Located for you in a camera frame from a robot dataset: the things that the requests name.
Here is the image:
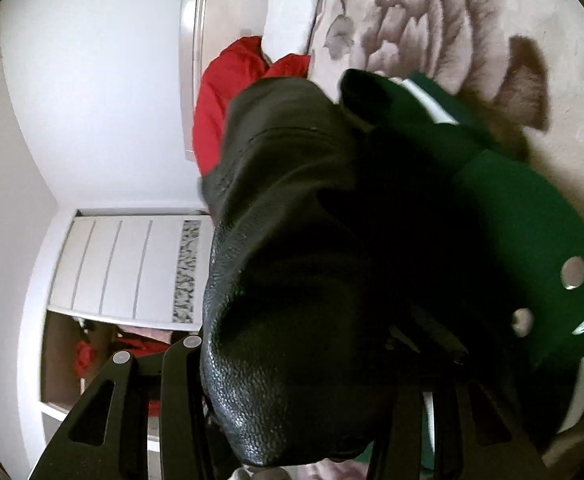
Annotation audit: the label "black leather jacket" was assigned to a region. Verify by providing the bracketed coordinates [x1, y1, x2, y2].
[201, 70, 546, 479]

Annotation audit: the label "green striped jacket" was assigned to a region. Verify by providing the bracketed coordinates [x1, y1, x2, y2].
[340, 70, 584, 479]

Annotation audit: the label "red hanging clothes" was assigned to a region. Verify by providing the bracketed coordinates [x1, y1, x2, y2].
[66, 320, 174, 405]

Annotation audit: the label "white sliding wardrobe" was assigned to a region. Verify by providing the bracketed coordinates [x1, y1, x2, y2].
[39, 214, 213, 479]

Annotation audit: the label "red quilt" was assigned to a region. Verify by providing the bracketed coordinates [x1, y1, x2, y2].
[191, 36, 310, 176]

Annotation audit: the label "beige bed headboard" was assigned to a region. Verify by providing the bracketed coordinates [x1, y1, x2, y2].
[179, 0, 268, 162]

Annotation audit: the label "white pillow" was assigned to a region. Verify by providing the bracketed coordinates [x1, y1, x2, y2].
[262, 0, 319, 62]

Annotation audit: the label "floral plush bed blanket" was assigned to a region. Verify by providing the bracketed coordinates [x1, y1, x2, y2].
[304, 0, 584, 480]

